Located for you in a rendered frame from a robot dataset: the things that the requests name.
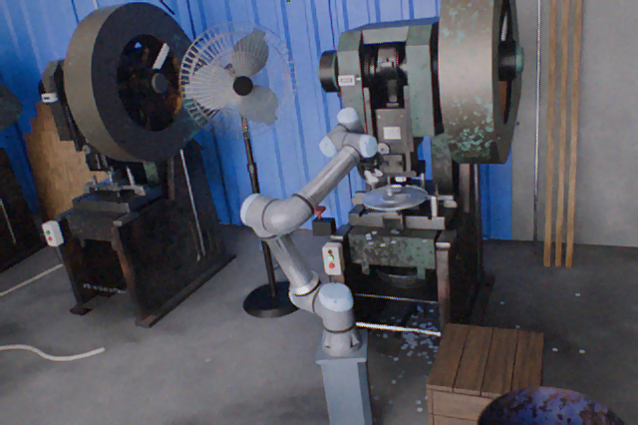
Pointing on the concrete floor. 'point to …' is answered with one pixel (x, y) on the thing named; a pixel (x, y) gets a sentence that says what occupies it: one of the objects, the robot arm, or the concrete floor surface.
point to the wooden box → (480, 370)
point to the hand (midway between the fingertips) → (371, 182)
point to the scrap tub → (547, 409)
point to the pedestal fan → (235, 72)
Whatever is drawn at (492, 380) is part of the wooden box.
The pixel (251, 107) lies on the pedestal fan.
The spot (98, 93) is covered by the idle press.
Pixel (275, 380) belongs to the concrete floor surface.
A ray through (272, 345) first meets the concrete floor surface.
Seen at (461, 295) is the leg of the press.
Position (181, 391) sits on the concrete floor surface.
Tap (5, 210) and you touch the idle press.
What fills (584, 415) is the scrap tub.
